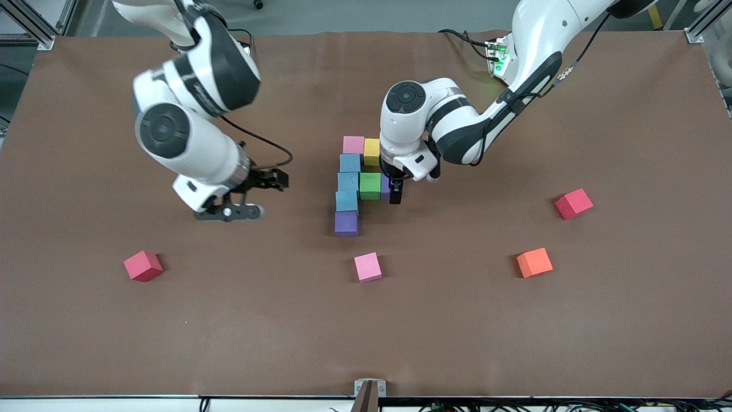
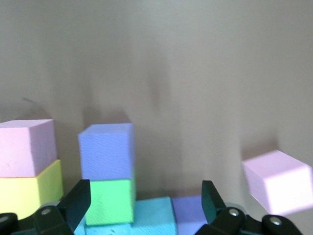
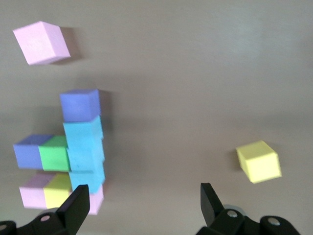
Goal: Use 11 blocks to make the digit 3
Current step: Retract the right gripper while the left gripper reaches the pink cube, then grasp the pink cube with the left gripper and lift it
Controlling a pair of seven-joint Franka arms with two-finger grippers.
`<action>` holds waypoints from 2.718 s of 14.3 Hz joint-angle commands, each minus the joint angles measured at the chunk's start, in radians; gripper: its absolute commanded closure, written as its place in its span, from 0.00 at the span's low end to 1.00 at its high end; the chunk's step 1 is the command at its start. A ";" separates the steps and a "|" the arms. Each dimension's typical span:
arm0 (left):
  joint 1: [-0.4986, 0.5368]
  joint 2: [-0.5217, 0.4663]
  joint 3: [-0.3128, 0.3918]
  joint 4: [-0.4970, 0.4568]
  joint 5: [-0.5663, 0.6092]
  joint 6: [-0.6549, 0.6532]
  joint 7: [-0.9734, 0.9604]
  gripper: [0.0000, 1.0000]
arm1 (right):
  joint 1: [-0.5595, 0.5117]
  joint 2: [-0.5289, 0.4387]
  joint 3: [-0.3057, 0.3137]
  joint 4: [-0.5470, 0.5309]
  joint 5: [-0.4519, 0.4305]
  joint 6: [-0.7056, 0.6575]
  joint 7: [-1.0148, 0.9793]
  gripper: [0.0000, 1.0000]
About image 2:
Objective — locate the brown table mat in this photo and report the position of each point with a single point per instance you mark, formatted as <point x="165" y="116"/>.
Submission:
<point x="171" y="61"/>

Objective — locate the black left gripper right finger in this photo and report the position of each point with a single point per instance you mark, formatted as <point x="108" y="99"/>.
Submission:
<point x="217" y="213"/>

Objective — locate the purple foam cube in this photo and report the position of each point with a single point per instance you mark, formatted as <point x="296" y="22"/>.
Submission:
<point x="188" y="213"/>
<point x="105" y="154"/>

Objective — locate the yellow foam cube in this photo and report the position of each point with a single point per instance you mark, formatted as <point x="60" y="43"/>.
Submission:
<point x="19" y="195"/>

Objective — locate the blue foam cube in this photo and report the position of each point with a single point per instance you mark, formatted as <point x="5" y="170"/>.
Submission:
<point x="110" y="230"/>
<point x="154" y="213"/>

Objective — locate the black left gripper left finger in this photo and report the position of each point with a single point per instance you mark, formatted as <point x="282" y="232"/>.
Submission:
<point x="71" y="210"/>

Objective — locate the green foam cube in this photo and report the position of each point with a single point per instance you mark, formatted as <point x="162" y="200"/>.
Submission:
<point x="110" y="200"/>

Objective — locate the pink foam cube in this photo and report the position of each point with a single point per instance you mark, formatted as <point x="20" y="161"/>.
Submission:
<point x="281" y="186"/>
<point x="17" y="151"/>

